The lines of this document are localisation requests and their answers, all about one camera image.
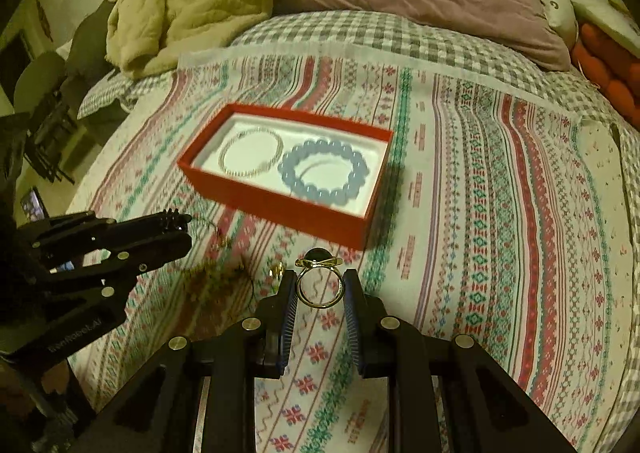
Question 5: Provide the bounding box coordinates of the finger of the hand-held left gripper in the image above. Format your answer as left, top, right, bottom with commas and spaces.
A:
39, 232, 193, 300
19, 209, 194, 250

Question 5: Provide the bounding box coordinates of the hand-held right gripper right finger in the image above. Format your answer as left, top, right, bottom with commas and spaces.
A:
341, 268, 576, 453

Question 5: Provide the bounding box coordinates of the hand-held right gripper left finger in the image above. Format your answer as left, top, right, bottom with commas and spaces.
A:
75, 269, 301, 453

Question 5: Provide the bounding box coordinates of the gold ring with dark stone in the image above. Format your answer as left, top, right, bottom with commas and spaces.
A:
294, 249, 347, 309

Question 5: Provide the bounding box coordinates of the gold chain necklace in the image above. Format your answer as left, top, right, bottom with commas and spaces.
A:
182, 218, 256, 295

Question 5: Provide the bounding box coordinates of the red jewelry box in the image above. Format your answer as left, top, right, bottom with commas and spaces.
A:
177, 103, 395, 252

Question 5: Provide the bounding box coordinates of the lit screen device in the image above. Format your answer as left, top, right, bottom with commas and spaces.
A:
19, 187, 48, 221

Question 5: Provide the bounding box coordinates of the grey chair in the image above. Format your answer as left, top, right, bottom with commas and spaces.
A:
12, 50, 86, 184

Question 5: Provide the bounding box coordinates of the orange cushion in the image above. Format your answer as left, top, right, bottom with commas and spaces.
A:
570, 23, 640, 121

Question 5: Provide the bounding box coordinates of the white bead bracelet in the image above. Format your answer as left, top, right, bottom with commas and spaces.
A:
219, 130, 285, 178

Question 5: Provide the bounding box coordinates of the blue bead bracelet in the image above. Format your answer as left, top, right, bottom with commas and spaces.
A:
276, 140, 369, 198

